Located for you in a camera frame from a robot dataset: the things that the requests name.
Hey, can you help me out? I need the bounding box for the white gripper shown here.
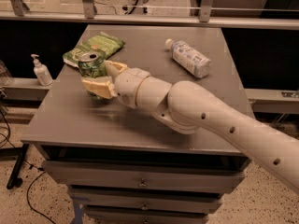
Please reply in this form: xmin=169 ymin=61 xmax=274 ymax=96
xmin=81 ymin=60 xmax=150 ymax=109

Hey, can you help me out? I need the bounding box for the black stand leg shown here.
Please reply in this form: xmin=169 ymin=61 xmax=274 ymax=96
xmin=7 ymin=144 xmax=29 ymax=189

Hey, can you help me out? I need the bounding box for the grey metal railing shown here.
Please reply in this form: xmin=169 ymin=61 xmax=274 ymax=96
xmin=0 ymin=0 xmax=299 ymax=30

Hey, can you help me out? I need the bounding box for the white plastic bottle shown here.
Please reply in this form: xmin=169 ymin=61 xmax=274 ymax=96
xmin=165 ymin=38 xmax=211 ymax=78

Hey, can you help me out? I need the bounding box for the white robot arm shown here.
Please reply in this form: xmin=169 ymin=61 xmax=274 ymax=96
xmin=78 ymin=61 xmax=299 ymax=193

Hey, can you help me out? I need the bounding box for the white pump dispenser bottle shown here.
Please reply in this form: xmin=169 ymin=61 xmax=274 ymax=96
xmin=31 ymin=54 xmax=53 ymax=86

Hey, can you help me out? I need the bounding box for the black floor cable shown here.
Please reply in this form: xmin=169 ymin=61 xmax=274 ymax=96
xmin=0 ymin=109 xmax=57 ymax=224

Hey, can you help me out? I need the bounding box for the grey drawer cabinet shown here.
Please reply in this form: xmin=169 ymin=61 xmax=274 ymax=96
xmin=21 ymin=25 xmax=252 ymax=224

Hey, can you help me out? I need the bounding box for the green soda can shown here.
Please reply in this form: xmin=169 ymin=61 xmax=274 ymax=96
xmin=77 ymin=52 xmax=110 ymax=102

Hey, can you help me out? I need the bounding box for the green chip bag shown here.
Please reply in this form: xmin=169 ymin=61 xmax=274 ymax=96
xmin=63 ymin=32 xmax=125 ymax=67

